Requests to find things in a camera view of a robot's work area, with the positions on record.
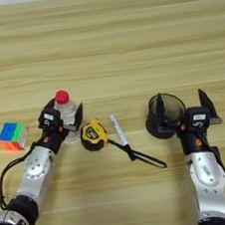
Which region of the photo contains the yellow black tape measure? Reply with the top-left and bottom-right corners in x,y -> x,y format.
78,110 -> 168,179

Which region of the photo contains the colourful puzzle cube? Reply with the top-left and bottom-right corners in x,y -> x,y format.
0,120 -> 30,154

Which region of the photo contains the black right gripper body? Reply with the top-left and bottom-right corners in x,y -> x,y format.
157,116 -> 225,161

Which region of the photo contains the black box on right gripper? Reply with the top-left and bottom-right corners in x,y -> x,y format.
183,105 -> 213,129

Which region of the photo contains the clear bottle with red cap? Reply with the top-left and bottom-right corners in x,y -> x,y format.
51,88 -> 83,144

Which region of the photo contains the white marker pen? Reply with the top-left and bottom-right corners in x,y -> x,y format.
108,112 -> 130,148

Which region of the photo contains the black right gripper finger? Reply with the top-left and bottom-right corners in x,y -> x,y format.
153,92 -> 168,128
197,86 -> 220,120

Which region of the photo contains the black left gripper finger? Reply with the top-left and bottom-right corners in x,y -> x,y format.
70,103 -> 88,132
44,97 -> 59,112

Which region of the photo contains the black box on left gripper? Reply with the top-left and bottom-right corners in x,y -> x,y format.
36,106 -> 64,130

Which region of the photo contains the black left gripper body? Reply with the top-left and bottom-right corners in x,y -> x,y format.
35,121 -> 83,157

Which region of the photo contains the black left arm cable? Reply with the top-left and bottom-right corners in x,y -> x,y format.
0,138 -> 52,212

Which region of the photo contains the black mesh pen cup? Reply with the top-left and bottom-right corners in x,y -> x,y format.
140,90 -> 190,142

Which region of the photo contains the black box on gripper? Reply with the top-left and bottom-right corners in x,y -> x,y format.
36,106 -> 64,130
183,105 -> 213,129

